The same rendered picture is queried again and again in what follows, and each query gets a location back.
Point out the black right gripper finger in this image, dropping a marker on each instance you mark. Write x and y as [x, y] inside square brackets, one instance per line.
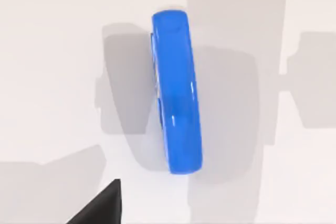
[106, 207]

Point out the blue stapler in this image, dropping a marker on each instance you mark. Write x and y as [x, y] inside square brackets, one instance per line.
[178, 95]

